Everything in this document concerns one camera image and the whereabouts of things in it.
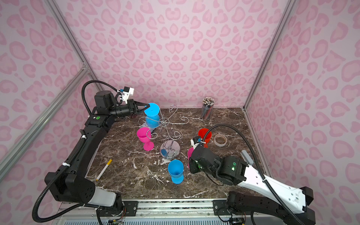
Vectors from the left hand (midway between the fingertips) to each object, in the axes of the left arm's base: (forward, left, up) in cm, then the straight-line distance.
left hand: (149, 104), depth 67 cm
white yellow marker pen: (-18, +32, -37) cm, 52 cm away
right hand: (-22, -18, -15) cm, 33 cm away
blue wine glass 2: (-20, -11, -31) cm, 38 cm away
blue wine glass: (-2, -1, -7) cm, 7 cm away
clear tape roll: (-1, -40, -39) cm, 56 cm away
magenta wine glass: (+9, +13, -39) cm, 42 cm away
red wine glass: (0, -28, -26) cm, 38 cm away
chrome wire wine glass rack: (-5, -7, -36) cm, 37 cm away
